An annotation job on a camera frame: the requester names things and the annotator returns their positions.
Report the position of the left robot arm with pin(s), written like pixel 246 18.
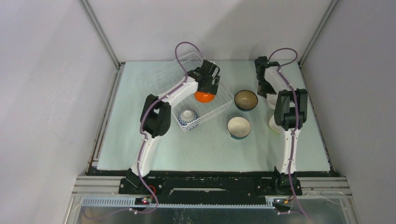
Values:
pixel 156 114

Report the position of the plain white bowl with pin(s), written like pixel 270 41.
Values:
pixel 271 100

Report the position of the orange bowl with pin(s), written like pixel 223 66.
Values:
pixel 204 97

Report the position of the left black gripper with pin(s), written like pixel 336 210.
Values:
pixel 211 88

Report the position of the white wire dish rack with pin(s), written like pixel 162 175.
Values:
pixel 166 76

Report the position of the dark blue floral bowl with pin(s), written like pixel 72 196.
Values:
pixel 245 100

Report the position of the teal bowl white dots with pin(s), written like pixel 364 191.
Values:
pixel 239 128

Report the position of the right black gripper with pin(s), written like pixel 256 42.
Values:
pixel 262 91

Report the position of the lime green square bowl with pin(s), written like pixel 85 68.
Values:
pixel 273 125

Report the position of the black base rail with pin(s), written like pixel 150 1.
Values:
pixel 214 188

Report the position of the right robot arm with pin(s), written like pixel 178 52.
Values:
pixel 290 106

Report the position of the blue white patterned bowl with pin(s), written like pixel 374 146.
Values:
pixel 187 119

